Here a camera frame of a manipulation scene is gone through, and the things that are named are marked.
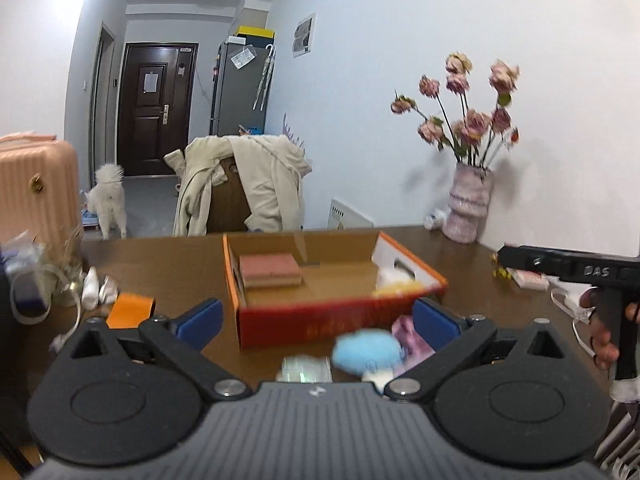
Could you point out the white wall panel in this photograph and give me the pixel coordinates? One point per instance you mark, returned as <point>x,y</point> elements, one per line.
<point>303,35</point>

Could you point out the dried pink roses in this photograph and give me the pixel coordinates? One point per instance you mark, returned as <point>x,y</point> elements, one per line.
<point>475,122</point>

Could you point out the red and white box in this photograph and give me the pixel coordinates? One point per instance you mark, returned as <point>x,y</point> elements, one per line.
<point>529,279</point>

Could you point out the pink suitcase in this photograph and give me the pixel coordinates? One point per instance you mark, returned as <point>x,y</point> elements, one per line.
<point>35,195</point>

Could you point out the white folded umbrella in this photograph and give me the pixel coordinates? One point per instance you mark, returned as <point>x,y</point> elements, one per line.
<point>264,80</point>

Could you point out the clear plastic bag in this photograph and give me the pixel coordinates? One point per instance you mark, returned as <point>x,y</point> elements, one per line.
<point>35,260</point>

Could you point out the orange box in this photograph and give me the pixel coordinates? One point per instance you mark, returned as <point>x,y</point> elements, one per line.
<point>129,310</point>

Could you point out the small yellow items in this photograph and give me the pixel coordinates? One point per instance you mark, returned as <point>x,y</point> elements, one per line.
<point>500,272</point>

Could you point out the red cardboard box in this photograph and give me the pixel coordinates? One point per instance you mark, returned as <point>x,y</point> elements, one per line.
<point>320,317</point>

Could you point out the small white plush toy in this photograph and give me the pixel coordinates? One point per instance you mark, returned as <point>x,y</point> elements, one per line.
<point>378,375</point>

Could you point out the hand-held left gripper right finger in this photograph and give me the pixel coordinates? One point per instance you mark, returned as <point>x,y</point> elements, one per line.
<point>435,325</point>

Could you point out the brown chair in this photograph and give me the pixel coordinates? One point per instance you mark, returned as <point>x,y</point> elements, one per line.
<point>227,202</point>

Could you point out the pink sponge block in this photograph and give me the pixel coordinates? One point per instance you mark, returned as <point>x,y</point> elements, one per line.
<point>270,269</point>

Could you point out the yellow box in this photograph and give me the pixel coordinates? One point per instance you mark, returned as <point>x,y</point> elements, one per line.
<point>256,32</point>

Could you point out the dark brown door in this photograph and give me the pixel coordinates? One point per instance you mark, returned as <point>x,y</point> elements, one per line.
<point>150,132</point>

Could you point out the grey side door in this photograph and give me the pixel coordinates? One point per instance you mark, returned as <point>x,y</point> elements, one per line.
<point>102,110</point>

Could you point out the pink ribbed vase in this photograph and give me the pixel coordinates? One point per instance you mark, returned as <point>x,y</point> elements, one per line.
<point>467,205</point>

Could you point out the purple plush toy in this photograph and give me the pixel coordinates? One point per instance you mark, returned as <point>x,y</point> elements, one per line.
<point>410,340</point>

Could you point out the beige coat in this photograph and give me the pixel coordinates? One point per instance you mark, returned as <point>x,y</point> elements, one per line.
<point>270,180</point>

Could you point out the blue pet bowl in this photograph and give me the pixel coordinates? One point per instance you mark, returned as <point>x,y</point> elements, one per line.
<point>90,219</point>

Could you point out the purple wall sticker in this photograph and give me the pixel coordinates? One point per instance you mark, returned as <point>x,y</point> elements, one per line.
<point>291,132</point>

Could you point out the light blue plush toy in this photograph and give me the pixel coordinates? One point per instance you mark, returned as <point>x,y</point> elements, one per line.
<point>367,350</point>

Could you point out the grey refrigerator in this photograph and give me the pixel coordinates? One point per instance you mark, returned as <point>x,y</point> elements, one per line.
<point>235,102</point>

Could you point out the paper sheet on refrigerator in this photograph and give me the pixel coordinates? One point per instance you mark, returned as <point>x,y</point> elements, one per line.
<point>242,57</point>

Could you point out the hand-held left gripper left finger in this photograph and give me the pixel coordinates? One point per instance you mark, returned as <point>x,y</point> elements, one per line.
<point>202,322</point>

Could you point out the white board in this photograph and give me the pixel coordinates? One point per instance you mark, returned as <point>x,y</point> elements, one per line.
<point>347,216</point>

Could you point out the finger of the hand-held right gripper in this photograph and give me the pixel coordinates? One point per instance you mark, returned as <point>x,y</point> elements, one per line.
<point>517,257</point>

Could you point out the white glossy object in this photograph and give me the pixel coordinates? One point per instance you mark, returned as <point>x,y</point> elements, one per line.
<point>90,290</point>
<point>108,291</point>

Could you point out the white dog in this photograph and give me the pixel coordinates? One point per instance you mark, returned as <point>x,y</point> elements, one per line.
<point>110,200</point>

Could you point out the person's right hand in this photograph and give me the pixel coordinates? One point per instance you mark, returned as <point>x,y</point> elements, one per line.
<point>600,340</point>

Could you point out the clear plastic packet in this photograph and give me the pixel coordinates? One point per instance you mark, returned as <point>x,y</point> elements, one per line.
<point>305,370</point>

